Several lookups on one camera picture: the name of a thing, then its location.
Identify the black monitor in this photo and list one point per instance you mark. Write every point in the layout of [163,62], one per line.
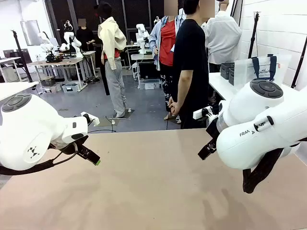
[14,53]

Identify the grey top robot table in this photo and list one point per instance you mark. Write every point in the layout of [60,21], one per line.
[142,56]

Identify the person in red shirt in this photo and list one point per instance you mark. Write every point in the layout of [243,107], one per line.
[168,43]

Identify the grey wall panel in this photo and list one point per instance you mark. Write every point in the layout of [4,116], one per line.
[30,32]

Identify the clear plastic storage box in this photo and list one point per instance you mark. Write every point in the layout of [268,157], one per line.
[70,88]
[149,84]

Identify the person in white shirt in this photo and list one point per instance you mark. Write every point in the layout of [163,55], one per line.
[223,38]

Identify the wooden top work table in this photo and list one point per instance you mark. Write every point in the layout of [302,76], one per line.
[60,61]

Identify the person in cream jacket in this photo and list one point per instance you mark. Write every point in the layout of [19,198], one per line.
[112,48]

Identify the white floor power strip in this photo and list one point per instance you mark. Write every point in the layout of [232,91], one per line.
[118,118]

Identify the person in black clothes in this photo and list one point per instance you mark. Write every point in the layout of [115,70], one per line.
[84,36]

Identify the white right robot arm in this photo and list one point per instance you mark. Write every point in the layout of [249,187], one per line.
[259,115]

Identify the person's left hand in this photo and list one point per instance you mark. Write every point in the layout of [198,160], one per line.
[175,107]

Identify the grey storage box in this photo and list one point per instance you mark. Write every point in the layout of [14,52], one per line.
[47,81]

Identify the person's left forearm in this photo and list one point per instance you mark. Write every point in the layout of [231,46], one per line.
[184,83]

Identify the person in black T-shirt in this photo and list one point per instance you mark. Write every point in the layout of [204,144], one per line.
[192,60]

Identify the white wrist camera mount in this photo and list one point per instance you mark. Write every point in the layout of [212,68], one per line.
[199,114]
[92,119]

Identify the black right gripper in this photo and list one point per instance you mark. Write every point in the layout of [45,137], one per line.
[213,131]

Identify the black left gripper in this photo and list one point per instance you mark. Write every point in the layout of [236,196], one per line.
[69,150]

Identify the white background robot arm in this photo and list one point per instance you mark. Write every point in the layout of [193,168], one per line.
[45,38]
[75,43]
[142,30]

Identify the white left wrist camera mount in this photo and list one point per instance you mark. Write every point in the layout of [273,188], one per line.
[92,119]

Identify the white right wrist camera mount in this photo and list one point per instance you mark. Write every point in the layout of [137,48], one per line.
[199,114]

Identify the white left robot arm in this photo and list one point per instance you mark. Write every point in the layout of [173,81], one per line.
[28,124]

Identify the white side table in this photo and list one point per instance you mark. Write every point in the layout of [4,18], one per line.
[218,83]

